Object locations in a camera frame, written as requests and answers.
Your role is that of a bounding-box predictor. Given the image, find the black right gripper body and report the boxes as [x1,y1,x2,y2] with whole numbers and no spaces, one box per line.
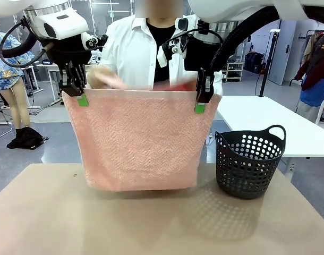
[183,31,224,73]

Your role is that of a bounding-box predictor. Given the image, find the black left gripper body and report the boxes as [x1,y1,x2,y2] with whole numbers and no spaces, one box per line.
[41,37,92,71]

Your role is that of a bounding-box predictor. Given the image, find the pink towel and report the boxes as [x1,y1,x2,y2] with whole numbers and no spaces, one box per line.
[61,87,223,192]

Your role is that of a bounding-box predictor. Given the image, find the black perforated laundry basket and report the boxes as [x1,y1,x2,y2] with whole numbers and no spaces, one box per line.
[215,124,287,200]

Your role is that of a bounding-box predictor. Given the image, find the person's right forearm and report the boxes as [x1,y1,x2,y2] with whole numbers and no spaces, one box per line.
[100,45,119,74]

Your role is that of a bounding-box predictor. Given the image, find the person's left forearm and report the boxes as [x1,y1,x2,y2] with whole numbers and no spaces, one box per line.
[211,71,224,97]

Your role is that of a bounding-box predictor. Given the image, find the person's left hand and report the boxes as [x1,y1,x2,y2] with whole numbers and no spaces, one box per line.
[168,80,198,92]

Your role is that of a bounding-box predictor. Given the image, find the person's right hand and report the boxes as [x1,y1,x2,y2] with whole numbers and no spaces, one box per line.
[87,65,129,90]

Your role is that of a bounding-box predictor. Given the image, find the long white background desk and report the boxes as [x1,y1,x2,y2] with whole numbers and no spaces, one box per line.
[36,62,62,104]

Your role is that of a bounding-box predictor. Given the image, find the wooden shoe shelf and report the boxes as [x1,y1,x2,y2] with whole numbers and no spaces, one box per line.
[221,61,244,82]

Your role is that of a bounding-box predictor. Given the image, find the black suitcases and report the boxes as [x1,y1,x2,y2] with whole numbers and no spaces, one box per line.
[244,52,265,74]

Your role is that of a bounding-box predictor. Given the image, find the mannequin in floral shirt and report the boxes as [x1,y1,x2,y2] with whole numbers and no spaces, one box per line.
[0,17,36,131]

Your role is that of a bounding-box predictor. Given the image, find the person in white shirt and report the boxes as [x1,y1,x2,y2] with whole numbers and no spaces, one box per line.
[99,0,223,97]

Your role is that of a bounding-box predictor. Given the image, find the black tripod stand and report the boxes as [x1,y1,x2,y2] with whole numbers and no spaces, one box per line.
[258,29,281,98]

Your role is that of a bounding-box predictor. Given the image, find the large white table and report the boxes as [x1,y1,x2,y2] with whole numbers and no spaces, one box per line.
[216,95,324,184]

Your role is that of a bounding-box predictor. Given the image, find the black clothes heap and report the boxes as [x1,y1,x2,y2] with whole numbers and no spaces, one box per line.
[6,127,46,150]

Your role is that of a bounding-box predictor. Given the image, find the beige coat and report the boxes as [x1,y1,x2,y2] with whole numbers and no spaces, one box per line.
[301,33,321,67]

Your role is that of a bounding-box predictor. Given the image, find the blue garment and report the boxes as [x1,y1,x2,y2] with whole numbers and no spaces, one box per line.
[300,78,324,107]

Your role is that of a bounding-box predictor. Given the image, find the dark maroon jacket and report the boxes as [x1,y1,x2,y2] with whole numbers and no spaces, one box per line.
[294,31,324,91]

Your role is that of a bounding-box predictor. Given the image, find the thin black camera cable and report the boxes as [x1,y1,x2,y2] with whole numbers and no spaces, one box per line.
[161,28,224,54]

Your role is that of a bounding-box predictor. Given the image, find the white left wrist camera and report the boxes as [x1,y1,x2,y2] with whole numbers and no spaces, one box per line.
[81,31,108,53]

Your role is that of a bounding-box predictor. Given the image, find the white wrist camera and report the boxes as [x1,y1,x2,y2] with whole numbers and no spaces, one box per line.
[156,17,198,67]
[81,31,108,53]

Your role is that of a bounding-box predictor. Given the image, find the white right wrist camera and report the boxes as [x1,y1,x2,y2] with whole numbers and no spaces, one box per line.
[156,17,198,67]

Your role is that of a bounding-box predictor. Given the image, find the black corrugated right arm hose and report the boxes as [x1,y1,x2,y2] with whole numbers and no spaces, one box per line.
[209,5,280,73]

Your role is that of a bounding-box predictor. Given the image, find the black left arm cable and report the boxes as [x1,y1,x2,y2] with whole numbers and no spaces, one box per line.
[0,17,55,67]

